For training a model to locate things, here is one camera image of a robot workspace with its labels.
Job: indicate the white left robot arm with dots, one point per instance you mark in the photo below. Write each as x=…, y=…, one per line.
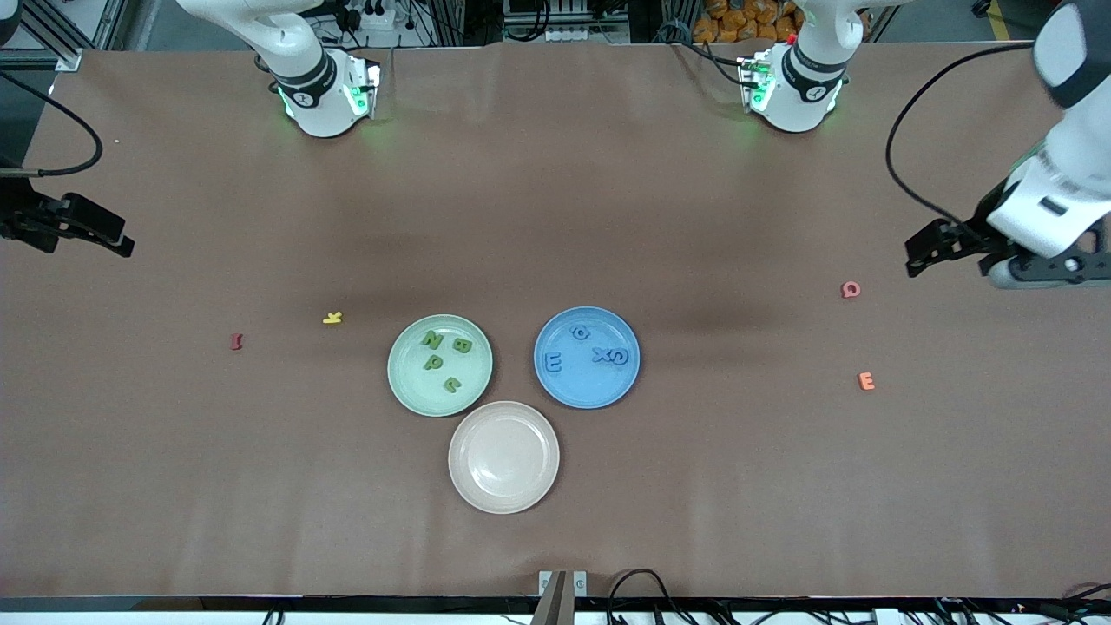
x=1055, y=195

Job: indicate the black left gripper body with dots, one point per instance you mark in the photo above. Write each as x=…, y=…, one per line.
x=982, y=227

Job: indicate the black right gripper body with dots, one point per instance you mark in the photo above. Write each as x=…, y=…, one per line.
x=19, y=222

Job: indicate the blue letter X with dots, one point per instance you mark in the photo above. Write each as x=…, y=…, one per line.
x=600, y=355

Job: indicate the blue letter a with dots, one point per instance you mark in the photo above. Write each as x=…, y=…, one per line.
x=580, y=332

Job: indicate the white power strip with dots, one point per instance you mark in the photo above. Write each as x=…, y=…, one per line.
x=568, y=35

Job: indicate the blue letter G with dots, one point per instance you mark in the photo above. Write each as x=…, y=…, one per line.
x=619, y=356

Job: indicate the blue plate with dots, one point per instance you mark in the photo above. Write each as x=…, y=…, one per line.
x=587, y=386

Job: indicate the green letter U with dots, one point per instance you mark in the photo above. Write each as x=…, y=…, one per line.
x=452, y=383

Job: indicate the salmon red letter Q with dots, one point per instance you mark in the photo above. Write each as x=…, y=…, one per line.
x=851, y=290

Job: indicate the brown table cover sheet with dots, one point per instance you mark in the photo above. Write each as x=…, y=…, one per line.
x=555, y=538

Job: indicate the green letter B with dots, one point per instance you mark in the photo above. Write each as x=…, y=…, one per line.
x=463, y=345

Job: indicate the grey metal bracket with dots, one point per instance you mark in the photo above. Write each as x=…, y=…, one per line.
x=562, y=592

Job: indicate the aluminium frame profile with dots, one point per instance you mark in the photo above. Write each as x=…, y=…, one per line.
x=69, y=59

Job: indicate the base connector box green light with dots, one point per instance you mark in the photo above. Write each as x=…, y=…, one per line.
x=755, y=82
x=360, y=87

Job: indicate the orange snack bag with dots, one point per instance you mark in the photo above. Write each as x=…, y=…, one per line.
x=746, y=22

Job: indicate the pink plate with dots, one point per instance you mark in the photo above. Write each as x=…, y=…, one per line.
x=503, y=457

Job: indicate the black table edge rail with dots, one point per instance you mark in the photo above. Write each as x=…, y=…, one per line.
x=260, y=603

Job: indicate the orange letter E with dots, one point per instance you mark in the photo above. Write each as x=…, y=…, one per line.
x=866, y=381

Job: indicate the green letter P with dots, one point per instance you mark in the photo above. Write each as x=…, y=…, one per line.
x=433, y=361

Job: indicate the blue letter E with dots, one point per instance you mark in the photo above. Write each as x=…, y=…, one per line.
x=552, y=361

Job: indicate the green plate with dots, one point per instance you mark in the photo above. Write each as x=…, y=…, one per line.
x=417, y=391

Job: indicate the green letter N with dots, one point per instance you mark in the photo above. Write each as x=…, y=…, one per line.
x=431, y=338

